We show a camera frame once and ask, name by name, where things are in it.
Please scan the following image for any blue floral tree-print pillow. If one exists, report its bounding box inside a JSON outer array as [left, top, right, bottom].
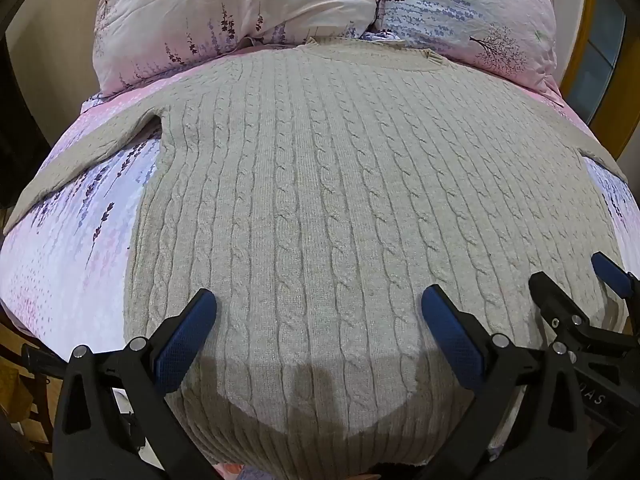
[[372, 0, 563, 97]]

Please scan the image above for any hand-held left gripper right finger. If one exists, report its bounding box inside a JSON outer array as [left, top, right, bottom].
[[415, 285, 586, 480]]

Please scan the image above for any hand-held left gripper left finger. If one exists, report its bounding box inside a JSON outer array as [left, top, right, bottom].
[[52, 288, 221, 480]]

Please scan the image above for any crumpled floral cloth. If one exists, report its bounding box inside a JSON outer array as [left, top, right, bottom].
[[361, 29, 407, 44]]

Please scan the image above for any wooden chair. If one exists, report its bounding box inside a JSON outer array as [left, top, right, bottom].
[[0, 350, 58, 443]]

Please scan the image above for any dark cabinet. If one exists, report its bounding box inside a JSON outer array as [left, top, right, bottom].
[[0, 15, 32, 211]]

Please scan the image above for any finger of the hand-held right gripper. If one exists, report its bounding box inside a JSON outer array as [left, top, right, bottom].
[[529, 271, 601, 348], [591, 253, 640, 307]]

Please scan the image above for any pink floral bed sheet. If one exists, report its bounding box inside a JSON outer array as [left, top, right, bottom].
[[0, 30, 640, 480]]

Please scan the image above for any beige cable-knit sweater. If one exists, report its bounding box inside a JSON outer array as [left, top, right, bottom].
[[2, 35, 628, 471]]

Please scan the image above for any pale pink floral pillow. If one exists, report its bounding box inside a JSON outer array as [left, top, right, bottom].
[[90, 0, 386, 97]]

